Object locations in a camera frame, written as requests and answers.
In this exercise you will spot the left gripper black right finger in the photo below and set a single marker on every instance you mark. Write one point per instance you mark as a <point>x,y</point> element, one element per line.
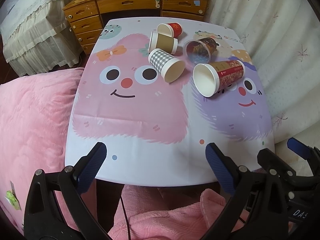
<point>268,217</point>

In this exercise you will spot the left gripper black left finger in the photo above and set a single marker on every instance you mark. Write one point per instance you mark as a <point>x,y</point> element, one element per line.
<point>43,218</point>

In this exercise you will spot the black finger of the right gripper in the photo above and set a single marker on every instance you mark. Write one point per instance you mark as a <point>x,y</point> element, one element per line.
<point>310,154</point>
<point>273,164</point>

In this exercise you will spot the small red paper cup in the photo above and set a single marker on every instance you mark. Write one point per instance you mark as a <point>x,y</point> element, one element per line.
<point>173,30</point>

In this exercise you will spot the tall red patterned paper cup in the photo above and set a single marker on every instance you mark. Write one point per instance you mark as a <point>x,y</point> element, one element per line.
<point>209,78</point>

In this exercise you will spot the grey checked paper cup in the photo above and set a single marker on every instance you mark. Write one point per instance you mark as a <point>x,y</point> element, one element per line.
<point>168,66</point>

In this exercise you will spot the brown sleeve paper cup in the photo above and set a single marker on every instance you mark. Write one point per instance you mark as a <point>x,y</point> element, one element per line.
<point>163,42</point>

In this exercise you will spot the cartoon monster tablecloth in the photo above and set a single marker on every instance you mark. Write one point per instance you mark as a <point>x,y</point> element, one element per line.
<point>156,132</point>

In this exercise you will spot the pink quilted blanket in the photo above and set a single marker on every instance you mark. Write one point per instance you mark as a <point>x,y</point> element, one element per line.
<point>35,113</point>

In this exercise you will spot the white floral curtain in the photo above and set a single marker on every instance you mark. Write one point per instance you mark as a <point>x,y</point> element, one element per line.
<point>282,38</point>

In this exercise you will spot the white lace bed cover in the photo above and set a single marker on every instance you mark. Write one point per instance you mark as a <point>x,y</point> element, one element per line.
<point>36,36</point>

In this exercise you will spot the wooden dresser with drawers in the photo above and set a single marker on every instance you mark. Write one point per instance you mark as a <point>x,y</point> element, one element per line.
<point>88,17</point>

